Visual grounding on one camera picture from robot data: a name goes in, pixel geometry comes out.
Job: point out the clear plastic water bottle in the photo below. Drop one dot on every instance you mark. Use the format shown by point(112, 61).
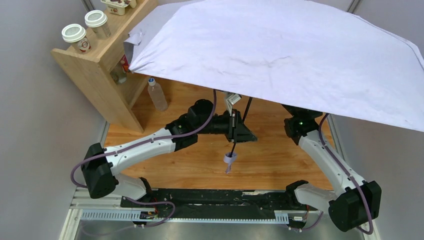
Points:
point(157, 95)

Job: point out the white-lidded paper cup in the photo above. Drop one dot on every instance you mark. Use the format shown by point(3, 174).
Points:
point(97, 20)
point(76, 35)

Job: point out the front white-lidded paper cup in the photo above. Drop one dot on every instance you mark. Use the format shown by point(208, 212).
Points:
point(76, 35)

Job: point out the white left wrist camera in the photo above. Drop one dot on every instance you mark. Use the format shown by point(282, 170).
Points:
point(230, 99)

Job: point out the wooden shelf unit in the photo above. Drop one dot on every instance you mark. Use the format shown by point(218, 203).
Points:
point(90, 71)

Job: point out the yogurt cup pack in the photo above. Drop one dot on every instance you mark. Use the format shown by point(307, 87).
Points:
point(119, 7)

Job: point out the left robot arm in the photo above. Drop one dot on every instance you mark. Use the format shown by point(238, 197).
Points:
point(102, 167)

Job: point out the rear white-lidded paper cup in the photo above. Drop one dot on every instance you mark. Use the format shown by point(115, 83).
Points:
point(97, 20)

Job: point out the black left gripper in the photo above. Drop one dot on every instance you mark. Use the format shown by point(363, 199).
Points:
point(233, 126)

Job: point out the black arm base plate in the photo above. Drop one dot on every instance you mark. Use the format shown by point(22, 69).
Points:
point(221, 203)

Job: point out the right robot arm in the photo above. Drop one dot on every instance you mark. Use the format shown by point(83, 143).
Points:
point(354, 202)

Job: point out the glass jar on shelf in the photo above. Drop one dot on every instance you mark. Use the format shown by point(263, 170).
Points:
point(118, 74)

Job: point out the lavender folding umbrella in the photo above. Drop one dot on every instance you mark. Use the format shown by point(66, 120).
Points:
point(295, 52)

